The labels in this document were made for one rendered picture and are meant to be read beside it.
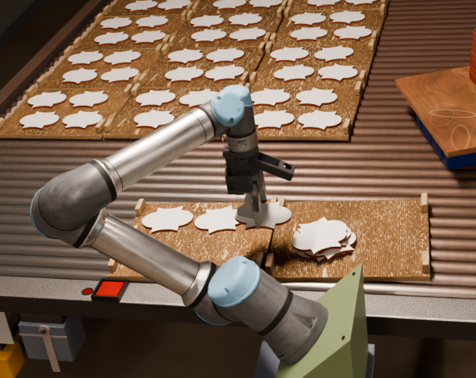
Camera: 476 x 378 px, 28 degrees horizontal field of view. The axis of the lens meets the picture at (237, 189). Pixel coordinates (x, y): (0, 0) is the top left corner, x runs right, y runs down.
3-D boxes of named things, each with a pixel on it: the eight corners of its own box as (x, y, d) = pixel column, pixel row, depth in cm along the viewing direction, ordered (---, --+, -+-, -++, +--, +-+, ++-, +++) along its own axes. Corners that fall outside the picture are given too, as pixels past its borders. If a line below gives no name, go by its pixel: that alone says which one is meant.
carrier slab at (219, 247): (261, 281, 238) (261, 276, 237) (108, 280, 247) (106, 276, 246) (279, 205, 267) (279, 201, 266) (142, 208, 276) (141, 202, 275)
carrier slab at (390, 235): (430, 281, 229) (430, 276, 229) (264, 283, 237) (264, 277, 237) (427, 203, 259) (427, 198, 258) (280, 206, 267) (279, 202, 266)
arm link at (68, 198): (37, 181, 184) (232, 75, 205) (28, 192, 194) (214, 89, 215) (68, 232, 185) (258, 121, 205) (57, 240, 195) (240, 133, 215)
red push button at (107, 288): (117, 300, 240) (116, 296, 239) (95, 299, 241) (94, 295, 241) (125, 286, 245) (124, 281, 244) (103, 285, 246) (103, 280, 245)
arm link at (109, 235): (249, 331, 207) (28, 214, 193) (225, 334, 220) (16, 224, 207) (270, 283, 211) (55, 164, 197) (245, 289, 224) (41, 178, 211)
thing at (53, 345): (75, 375, 254) (60, 323, 244) (28, 371, 257) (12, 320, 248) (90, 347, 263) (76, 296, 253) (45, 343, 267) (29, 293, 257)
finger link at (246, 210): (239, 229, 236) (237, 193, 235) (262, 229, 235) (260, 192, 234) (237, 231, 233) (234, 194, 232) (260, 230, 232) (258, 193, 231)
